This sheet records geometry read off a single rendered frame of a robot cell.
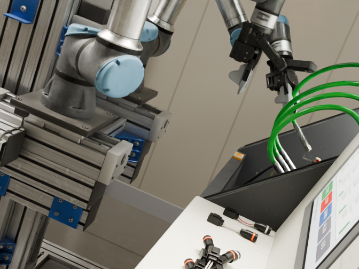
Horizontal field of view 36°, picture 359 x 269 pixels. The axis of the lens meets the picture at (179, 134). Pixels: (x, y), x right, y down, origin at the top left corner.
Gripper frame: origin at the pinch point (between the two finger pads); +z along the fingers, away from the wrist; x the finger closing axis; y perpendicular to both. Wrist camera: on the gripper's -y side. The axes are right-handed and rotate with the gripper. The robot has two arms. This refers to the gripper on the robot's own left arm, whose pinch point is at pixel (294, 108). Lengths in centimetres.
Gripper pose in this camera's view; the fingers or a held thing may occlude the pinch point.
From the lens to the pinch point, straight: 182.3
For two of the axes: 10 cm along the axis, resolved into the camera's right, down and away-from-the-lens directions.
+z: 0.3, 9.2, -3.9
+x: -6.5, -2.8, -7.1
